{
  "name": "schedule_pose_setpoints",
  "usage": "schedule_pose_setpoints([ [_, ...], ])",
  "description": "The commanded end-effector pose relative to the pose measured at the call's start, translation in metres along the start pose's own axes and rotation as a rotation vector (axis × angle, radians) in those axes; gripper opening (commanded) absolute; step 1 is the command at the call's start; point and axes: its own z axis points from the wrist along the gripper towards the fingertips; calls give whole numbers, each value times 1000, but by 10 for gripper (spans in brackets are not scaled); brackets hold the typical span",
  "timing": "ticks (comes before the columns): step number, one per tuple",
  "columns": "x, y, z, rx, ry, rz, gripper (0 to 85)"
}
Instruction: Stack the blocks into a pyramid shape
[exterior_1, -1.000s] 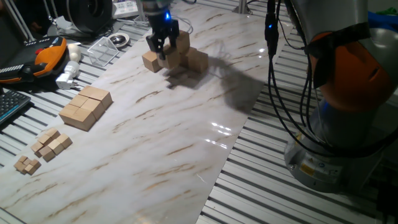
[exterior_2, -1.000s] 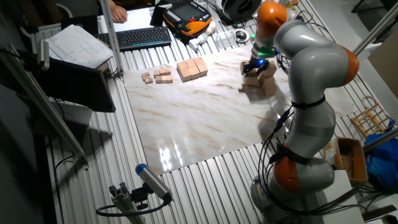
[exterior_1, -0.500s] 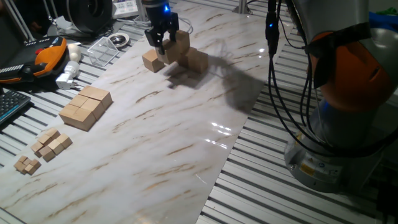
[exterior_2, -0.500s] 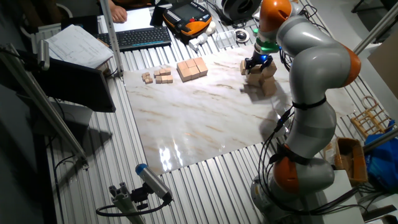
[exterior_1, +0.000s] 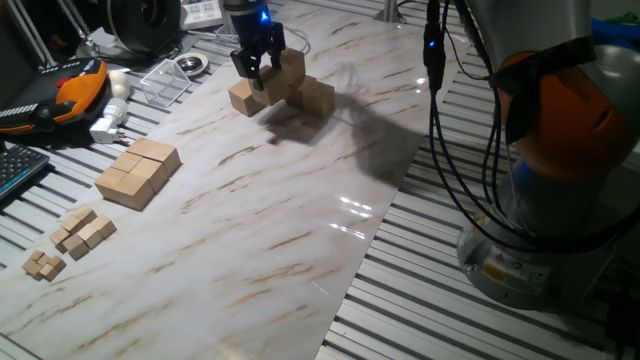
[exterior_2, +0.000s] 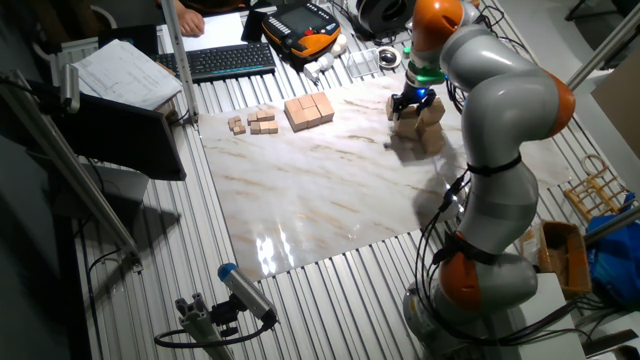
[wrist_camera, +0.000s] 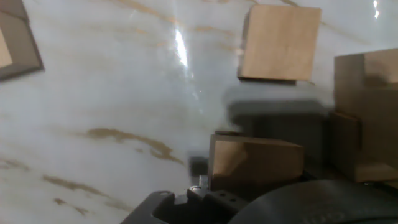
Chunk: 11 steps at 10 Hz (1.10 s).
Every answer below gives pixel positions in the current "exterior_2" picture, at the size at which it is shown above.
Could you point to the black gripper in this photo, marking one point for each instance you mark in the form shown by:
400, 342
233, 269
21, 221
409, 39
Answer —
415, 96

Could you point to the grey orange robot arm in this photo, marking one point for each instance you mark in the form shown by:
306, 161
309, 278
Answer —
500, 100

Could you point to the white paper stack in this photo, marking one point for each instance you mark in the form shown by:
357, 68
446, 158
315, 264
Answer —
125, 75

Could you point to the bare person hand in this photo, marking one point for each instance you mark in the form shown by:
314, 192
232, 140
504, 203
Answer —
191, 22

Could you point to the round metal tin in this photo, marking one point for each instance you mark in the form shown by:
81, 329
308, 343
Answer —
389, 57

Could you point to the clear plastic box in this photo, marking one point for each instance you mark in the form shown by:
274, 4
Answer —
362, 62

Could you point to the medium wooden cube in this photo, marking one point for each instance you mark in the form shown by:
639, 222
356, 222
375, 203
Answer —
326, 112
299, 120
313, 116
292, 105
306, 101
319, 98

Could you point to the white egg shaped object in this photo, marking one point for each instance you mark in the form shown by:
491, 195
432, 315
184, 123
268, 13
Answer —
340, 46

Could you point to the black round spool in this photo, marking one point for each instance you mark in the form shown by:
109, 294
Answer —
385, 15

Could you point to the white power adapter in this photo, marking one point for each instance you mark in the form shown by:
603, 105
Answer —
317, 70

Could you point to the black orange teach pendant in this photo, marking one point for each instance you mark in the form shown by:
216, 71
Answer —
300, 30

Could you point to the white marble pattern mat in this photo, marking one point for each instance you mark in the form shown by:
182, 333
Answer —
310, 200

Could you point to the small wooden cube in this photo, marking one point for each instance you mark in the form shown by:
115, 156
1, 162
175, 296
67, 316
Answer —
270, 114
255, 128
264, 127
273, 126
261, 115
252, 118

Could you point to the black smartphone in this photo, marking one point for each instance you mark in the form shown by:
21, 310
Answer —
253, 26

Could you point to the black computer keyboard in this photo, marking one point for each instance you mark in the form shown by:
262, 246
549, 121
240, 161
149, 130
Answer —
225, 61

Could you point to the wooden rack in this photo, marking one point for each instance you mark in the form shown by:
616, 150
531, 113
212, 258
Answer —
595, 192

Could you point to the brown cardboard board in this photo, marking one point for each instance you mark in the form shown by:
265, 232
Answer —
622, 110

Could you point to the brown cardboard box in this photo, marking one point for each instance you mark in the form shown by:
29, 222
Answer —
565, 250

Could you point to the blue bag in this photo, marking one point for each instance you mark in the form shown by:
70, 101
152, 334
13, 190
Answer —
617, 265

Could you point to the black box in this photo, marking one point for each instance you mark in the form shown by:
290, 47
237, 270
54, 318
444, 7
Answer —
130, 39

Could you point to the black monitor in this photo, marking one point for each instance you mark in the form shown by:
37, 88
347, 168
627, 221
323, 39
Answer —
120, 137

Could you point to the green gripper mount plate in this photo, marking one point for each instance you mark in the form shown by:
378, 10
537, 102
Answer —
425, 75

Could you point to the aluminium profile post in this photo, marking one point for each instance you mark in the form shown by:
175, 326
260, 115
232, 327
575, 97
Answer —
75, 175
176, 55
612, 225
605, 47

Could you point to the silver camera with blue end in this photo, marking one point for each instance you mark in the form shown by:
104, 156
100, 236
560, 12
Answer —
245, 292

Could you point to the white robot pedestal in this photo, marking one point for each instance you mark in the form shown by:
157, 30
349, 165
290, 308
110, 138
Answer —
545, 325

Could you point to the black camera bracket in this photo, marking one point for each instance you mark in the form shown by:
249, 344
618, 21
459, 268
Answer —
225, 315

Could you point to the short aluminium profile mount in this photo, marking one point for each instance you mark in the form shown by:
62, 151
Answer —
200, 330

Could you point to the silver depth camera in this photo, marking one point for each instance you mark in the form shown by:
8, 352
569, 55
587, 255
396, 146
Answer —
70, 87

